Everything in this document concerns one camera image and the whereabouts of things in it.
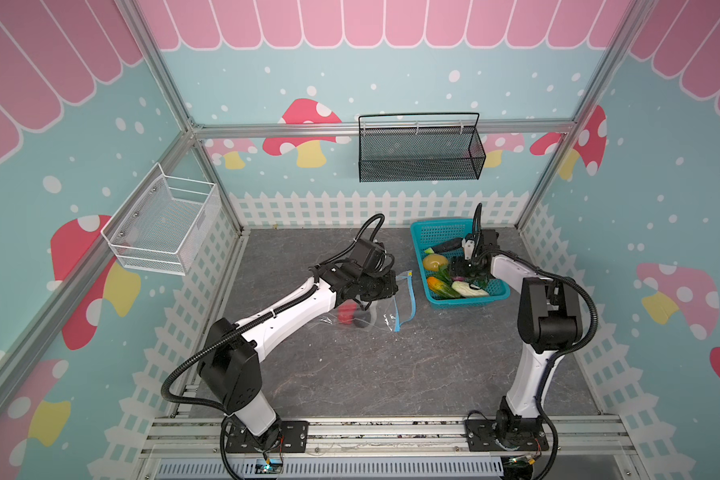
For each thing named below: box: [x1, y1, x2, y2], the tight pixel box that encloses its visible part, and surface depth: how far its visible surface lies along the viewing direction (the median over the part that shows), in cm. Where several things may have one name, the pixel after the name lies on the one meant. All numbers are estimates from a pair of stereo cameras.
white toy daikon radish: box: [451, 281, 489, 297], surface depth 99 cm
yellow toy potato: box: [423, 253, 449, 272], surface depth 105 cm
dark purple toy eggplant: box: [424, 238, 463, 254], surface depth 112 cm
